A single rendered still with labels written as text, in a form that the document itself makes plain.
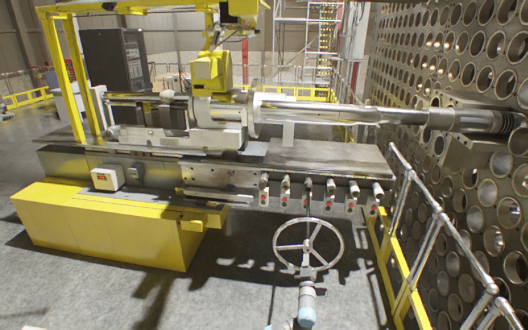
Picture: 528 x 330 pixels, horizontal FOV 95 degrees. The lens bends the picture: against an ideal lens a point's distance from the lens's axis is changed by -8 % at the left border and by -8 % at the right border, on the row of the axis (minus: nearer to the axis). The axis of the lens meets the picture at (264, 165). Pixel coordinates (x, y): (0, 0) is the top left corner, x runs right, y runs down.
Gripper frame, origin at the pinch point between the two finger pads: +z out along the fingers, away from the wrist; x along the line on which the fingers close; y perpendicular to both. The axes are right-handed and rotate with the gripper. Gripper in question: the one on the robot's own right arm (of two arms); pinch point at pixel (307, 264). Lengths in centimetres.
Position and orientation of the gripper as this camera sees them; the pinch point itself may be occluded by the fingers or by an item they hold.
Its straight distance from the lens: 141.1
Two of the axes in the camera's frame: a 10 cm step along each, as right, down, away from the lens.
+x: 2.2, 8.8, 4.1
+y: -9.6, 1.3, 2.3
